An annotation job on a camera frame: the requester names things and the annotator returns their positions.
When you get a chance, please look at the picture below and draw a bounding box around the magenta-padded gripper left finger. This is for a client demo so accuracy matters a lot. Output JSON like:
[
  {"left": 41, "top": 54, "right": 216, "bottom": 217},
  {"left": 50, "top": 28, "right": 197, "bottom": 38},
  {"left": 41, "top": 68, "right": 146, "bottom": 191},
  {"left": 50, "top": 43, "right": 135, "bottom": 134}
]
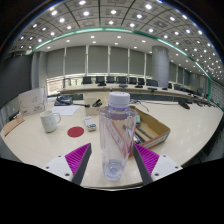
[{"left": 42, "top": 142, "right": 93, "bottom": 186}]

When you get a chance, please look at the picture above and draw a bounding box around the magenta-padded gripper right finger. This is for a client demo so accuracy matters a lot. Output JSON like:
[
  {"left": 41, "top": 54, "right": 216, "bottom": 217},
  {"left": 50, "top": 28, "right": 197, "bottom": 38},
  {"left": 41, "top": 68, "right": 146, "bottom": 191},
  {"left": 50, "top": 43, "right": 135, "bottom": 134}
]
[{"left": 131, "top": 142, "right": 184, "bottom": 186}]

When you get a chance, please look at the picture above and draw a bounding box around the clear plastic water bottle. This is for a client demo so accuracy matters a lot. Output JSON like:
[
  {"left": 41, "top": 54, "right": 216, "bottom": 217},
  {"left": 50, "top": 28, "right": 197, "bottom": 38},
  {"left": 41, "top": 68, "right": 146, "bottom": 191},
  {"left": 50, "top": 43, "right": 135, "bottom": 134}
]
[{"left": 98, "top": 91, "right": 139, "bottom": 182}]

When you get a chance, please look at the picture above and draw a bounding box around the flat round red coaster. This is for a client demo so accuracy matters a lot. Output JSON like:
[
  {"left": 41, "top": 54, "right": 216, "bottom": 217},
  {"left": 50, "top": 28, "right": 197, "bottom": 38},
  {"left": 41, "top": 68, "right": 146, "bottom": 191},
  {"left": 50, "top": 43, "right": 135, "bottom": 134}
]
[{"left": 66, "top": 125, "right": 86, "bottom": 138}]

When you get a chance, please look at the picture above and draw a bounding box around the open cardboard box red label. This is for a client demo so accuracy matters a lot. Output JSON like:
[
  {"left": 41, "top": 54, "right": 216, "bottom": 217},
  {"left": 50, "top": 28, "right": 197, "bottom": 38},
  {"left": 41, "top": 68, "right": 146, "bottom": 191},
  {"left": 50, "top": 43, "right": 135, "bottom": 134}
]
[{"left": 128, "top": 105, "right": 172, "bottom": 150}]

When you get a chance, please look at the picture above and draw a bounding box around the white remote control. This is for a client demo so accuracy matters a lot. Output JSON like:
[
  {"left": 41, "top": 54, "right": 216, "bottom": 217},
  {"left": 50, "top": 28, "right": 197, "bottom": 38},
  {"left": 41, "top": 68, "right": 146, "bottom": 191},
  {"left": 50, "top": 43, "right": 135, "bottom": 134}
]
[{"left": 82, "top": 115, "right": 98, "bottom": 132}]

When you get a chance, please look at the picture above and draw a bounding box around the white ceramic mug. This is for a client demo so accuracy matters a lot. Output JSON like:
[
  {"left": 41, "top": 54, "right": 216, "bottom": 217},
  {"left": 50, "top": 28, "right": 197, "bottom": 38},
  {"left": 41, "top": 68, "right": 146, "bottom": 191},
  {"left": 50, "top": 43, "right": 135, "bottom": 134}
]
[{"left": 39, "top": 110, "right": 62, "bottom": 134}]

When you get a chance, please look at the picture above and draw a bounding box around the small open cardboard box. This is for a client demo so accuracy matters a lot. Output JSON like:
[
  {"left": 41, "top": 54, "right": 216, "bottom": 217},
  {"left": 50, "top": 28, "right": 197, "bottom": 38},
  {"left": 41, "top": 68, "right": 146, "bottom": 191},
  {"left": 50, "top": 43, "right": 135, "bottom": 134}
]
[{"left": 83, "top": 92, "right": 111, "bottom": 117}]

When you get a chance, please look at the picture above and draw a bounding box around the white paper sheet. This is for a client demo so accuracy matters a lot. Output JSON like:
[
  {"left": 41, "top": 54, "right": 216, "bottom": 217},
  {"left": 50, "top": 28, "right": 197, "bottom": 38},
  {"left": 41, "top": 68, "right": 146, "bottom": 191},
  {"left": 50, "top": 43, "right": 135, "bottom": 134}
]
[{"left": 50, "top": 104, "right": 81, "bottom": 117}]

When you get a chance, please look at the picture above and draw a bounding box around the black stapler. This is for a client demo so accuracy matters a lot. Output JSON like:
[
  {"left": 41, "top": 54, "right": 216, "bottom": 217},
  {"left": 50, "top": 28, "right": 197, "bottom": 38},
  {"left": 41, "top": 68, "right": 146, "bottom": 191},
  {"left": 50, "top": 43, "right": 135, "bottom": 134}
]
[{"left": 91, "top": 98, "right": 103, "bottom": 108}]

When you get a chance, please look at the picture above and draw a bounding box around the black desktop microphone unit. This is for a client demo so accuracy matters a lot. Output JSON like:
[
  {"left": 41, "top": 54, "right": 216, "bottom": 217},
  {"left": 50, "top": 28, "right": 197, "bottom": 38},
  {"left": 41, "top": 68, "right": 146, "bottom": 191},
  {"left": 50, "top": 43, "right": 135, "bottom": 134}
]
[{"left": 178, "top": 99, "right": 191, "bottom": 110}]

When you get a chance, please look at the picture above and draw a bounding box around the white printed carton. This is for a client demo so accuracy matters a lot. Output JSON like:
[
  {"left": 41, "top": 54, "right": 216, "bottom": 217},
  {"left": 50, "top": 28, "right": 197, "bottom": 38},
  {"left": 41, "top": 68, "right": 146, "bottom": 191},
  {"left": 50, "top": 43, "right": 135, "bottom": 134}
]
[{"left": 17, "top": 87, "right": 48, "bottom": 117}]

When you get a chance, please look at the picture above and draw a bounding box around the brown paper envelope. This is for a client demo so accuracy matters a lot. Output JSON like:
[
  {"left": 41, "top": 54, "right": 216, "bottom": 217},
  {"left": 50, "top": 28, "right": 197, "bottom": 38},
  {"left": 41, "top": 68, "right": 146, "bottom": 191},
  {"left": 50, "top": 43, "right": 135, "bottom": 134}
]
[{"left": 1, "top": 116, "right": 26, "bottom": 137}]

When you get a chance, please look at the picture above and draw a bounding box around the long curved conference desk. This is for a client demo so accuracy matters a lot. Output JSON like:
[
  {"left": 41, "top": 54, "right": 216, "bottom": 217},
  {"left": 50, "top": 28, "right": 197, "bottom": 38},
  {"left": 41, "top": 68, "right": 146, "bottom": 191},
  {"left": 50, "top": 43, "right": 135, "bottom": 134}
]
[{"left": 59, "top": 83, "right": 214, "bottom": 106}]

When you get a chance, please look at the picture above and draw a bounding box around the row of black office chairs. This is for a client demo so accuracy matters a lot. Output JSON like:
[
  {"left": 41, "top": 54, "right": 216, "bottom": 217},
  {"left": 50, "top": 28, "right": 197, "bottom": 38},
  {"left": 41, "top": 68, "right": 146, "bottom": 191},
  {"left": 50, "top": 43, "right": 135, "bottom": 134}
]
[{"left": 81, "top": 75, "right": 159, "bottom": 88}]

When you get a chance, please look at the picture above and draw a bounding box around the group of ceiling lights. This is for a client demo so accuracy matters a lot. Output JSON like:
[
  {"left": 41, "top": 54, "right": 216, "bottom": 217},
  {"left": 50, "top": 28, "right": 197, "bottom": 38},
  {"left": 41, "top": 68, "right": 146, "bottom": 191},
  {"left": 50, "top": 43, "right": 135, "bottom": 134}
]
[{"left": 13, "top": 0, "right": 224, "bottom": 79}]

